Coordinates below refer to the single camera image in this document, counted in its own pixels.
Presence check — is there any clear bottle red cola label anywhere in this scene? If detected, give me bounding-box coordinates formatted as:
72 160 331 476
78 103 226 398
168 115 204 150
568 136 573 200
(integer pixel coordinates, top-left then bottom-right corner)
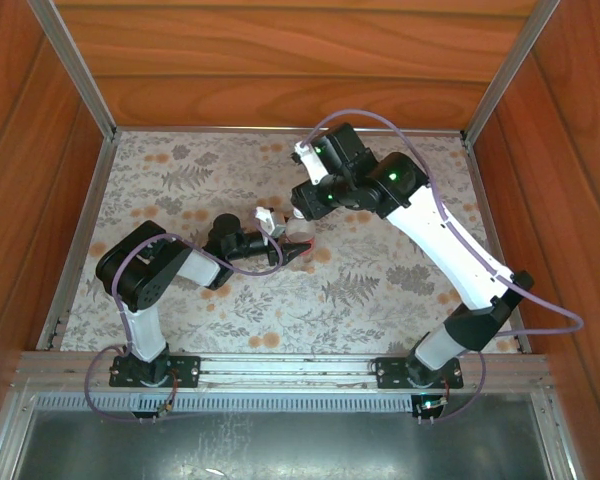
283 212 317 261

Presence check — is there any floral tablecloth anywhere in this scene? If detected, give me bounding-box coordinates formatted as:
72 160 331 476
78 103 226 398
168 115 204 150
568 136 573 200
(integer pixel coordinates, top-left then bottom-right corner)
59 129 527 354

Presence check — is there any aluminium front beam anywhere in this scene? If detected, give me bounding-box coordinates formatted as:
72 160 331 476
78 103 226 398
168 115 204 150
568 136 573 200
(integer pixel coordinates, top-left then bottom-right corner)
10 351 552 392

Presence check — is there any grey metal sheet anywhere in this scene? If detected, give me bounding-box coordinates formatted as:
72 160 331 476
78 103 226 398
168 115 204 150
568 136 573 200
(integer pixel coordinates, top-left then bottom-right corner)
14 407 556 480

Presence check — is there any aluminium side rail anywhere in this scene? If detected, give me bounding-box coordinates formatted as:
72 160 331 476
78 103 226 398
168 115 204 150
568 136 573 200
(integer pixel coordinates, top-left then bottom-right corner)
35 137 119 351
461 138 532 352

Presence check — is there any aluminium back rail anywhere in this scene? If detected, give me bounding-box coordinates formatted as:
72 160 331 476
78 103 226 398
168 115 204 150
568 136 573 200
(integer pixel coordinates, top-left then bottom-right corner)
113 125 467 137

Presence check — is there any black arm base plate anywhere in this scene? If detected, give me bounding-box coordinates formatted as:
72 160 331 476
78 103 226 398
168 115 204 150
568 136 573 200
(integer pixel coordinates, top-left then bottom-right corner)
374 355 465 390
108 354 202 389

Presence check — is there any white slotted cable duct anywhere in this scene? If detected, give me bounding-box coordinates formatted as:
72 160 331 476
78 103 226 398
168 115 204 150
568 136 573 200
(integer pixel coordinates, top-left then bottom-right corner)
29 392 531 414

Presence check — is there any aluminium frame post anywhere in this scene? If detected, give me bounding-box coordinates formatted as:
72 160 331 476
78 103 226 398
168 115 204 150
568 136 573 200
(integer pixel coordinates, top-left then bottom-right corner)
459 0 562 142
27 0 120 142

